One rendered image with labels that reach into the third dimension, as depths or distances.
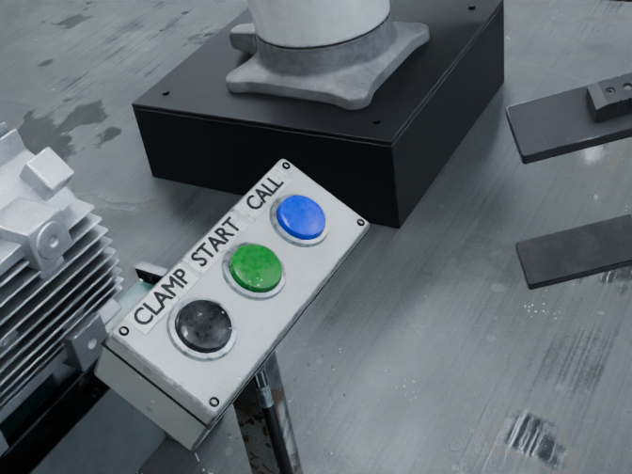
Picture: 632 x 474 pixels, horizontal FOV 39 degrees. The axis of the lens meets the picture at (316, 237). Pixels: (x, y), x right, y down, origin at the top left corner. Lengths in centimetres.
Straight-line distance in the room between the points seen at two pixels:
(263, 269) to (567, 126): 18
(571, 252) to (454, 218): 42
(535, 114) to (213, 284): 19
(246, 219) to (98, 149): 70
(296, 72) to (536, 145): 58
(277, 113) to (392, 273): 22
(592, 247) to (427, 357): 29
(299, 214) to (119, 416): 27
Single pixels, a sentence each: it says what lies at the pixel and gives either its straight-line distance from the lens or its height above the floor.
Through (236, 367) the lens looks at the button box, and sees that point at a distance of 47.
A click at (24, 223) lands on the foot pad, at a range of 58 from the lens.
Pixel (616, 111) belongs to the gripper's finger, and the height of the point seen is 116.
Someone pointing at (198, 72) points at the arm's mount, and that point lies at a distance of 110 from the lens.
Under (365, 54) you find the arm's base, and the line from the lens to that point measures 98.
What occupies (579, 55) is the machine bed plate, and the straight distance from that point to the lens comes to 127.
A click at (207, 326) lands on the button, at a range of 47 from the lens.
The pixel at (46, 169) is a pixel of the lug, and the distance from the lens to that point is 61.
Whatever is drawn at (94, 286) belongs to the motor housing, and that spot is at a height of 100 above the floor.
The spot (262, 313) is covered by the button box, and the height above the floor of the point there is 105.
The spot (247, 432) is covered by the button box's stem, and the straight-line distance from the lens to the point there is 60.
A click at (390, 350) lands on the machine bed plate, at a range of 82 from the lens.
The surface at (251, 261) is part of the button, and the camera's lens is 50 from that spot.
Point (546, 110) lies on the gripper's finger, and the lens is 44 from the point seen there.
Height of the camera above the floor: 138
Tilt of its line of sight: 37 degrees down
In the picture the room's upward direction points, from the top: 10 degrees counter-clockwise
